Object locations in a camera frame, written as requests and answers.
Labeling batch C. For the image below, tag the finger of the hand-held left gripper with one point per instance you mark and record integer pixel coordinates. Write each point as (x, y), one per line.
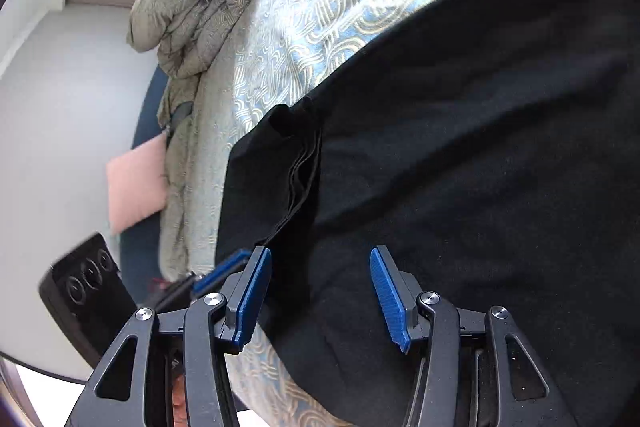
(222, 271)

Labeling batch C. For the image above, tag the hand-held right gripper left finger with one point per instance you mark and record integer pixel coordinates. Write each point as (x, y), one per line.
(255, 297)

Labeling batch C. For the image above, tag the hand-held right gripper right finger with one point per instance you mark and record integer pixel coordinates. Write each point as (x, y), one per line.
(387, 302)

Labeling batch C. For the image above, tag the black pants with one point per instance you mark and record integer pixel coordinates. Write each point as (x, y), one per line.
(450, 157)

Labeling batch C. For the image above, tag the pink pillow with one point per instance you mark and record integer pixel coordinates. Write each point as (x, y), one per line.
(140, 187)

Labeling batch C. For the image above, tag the bed with patterned sheet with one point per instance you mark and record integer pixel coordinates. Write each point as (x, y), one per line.
(320, 7)

